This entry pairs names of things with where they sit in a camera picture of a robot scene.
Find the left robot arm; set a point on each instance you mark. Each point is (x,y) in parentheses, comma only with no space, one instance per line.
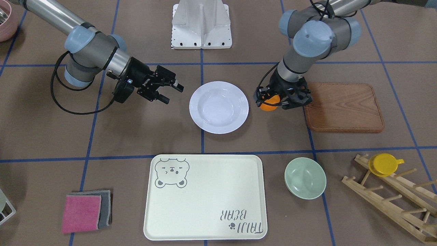
(322,29)

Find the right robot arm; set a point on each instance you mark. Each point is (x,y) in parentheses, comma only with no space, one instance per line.
(92,52)

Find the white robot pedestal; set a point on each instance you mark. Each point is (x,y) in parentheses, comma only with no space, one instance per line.
(201,24)

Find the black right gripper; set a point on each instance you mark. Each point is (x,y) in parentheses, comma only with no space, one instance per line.
(141,74)

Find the yellow mug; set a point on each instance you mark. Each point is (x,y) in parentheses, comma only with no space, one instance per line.
(384,164)

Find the pink bowl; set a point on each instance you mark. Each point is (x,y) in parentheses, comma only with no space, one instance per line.
(10,26)

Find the wooden dish rack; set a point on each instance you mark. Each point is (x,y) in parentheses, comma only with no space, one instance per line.
(413,207)

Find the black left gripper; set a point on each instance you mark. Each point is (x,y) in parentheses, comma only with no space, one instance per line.
(280,86)

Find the cream bear tray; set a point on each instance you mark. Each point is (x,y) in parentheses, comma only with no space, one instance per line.
(205,197)

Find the white round plate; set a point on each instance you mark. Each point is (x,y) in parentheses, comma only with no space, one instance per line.
(219,107)

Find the green bowl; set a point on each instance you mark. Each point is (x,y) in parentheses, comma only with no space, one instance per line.
(305,178)

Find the pink and grey cloths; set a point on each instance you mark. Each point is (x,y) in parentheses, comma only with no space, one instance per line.
(86,211)

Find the brown wooden tray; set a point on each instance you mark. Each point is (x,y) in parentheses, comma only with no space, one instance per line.
(343,107)

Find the orange fruit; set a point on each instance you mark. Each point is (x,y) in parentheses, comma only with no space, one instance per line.
(268,104)

